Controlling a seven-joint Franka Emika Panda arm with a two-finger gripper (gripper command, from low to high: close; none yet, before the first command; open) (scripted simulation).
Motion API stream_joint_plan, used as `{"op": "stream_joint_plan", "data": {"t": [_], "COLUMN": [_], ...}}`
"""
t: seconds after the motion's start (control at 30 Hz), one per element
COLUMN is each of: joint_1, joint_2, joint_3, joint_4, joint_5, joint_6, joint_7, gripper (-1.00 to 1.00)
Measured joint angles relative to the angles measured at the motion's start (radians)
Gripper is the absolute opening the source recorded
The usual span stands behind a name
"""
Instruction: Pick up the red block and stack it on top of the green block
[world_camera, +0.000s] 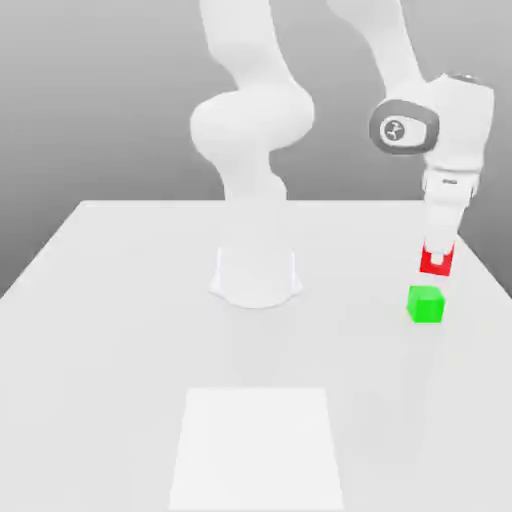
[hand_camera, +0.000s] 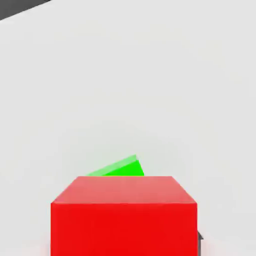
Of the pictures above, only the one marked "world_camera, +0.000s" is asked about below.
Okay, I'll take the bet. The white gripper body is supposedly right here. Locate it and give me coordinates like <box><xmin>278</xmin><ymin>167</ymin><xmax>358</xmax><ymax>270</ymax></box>
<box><xmin>422</xmin><ymin>168</ymin><xmax>481</xmax><ymax>242</ymax></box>

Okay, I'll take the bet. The small red cube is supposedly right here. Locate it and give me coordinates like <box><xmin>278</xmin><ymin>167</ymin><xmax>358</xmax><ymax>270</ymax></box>
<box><xmin>418</xmin><ymin>238</ymin><xmax>457</xmax><ymax>278</ymax></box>

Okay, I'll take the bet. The small green cube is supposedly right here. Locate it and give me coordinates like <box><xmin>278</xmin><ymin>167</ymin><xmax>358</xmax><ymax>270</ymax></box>
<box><xmin>406</xmin><ymin>284</ymin><xmax>446</xmax><ymax>325</ymax></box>

